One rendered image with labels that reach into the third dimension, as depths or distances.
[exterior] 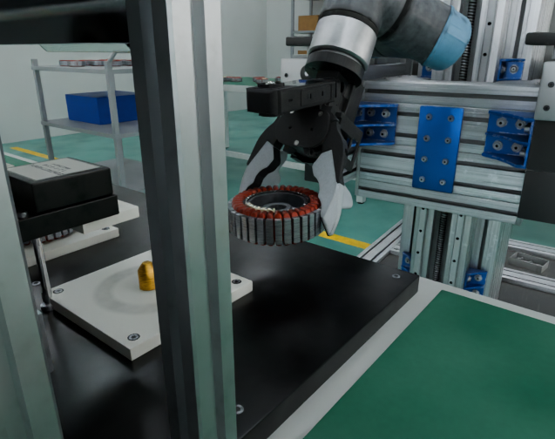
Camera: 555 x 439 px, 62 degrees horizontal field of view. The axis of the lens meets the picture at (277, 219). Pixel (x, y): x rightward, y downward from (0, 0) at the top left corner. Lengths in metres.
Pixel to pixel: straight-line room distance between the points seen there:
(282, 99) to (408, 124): 0.60
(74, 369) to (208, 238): 0.21
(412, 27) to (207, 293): 0.46
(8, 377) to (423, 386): 0.31
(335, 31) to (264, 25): 8.29
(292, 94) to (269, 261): 0.20
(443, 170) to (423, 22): 0.47
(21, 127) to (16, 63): 0.71
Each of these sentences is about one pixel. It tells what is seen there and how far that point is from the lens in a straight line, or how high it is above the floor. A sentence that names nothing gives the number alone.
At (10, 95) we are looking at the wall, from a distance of 6.15.
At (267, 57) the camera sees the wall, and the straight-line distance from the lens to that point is 8.90.
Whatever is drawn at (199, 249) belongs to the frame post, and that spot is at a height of 0.92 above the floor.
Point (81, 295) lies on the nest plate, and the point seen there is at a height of 0.78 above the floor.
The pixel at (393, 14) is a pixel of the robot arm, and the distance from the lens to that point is 0.61.
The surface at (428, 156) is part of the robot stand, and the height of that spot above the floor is 0.80.
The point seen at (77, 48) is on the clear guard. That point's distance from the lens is 0.80.
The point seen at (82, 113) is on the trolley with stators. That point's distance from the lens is 3.43.
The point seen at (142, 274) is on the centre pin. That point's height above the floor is 0.80.
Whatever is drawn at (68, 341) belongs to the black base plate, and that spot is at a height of 0.77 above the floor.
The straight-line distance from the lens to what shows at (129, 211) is 0.41.
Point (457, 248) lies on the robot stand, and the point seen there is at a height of 0.55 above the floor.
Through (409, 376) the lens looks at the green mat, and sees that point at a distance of 0.42.
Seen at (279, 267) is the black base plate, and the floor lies 0.77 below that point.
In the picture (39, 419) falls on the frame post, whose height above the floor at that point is 0.88.
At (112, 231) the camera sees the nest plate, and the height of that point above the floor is 0.78.
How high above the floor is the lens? 1.01
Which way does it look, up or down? 20 degrees down
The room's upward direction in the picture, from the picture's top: straight up
